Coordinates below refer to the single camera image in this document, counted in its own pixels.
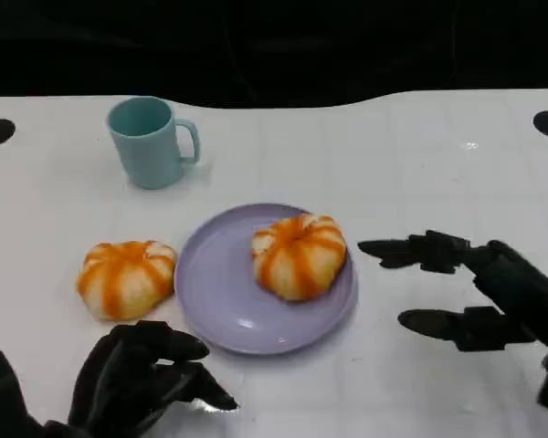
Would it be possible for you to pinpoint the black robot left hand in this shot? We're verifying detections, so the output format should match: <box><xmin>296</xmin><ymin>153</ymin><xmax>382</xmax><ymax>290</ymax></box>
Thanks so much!
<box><xmin>67</xmin><ymin>319</ymin><xmax>239</xmax><ymax>438</ymax></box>

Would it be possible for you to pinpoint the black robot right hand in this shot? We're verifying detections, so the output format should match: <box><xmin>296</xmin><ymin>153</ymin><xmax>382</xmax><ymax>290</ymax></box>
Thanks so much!
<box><xmin>356</xmin><ymin>229</ymin><xmax>548</xmax><ymax>353</ymax></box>

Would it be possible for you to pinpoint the orange and white bread roll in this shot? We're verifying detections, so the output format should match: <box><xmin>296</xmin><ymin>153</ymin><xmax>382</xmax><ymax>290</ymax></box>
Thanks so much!
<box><xmin>249</xmin><ymin>213</ymin><xmax>349</xmax><ymax>303</ymax></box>
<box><xmin>76</xmin><ymin>240</ymin><xmax>178</xmax><ymax>321</ymax></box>

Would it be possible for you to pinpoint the lilac plate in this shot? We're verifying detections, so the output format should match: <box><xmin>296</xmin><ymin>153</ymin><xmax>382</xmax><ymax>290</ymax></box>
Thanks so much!
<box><xmin>174</xmin><ymin>203</ymin><xmax>361</xmax><ymax>358</ymax></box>

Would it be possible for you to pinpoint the pale green mug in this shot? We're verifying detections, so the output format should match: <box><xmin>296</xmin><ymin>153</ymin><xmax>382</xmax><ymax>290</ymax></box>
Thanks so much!
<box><xmin>105</xmin><ymin>95</ymin><xmax>202</xmax><ymax>190</ymax></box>

